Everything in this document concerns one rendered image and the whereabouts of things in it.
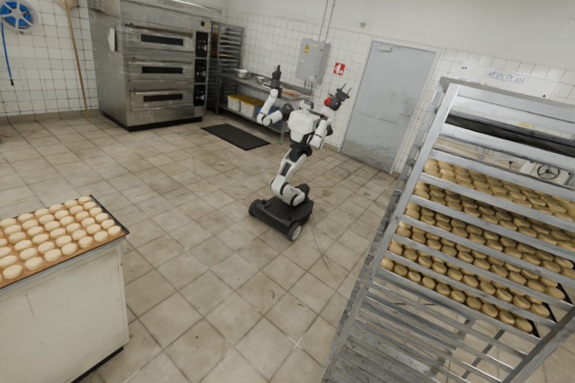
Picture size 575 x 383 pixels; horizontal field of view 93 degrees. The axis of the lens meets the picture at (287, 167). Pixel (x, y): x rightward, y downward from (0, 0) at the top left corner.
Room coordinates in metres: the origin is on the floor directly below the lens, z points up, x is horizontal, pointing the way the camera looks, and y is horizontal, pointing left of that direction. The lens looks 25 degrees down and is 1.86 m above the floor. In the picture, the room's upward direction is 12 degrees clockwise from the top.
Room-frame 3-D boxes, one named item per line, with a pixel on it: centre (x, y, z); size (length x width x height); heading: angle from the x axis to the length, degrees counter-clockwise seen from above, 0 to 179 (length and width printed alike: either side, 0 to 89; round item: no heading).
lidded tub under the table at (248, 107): (5.67, 0.96, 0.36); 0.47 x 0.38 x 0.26; 149
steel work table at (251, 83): (5.59, 0.83, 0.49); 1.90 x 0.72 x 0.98; 59
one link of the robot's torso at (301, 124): (2.56, -0.09, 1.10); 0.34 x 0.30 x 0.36; 59
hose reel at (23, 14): (3.69, 3.80, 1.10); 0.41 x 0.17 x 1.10; 149
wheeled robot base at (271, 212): (2.59, -0.10, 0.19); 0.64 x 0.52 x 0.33; 149
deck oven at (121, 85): (4.76, 2.51, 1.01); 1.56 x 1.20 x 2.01; 149
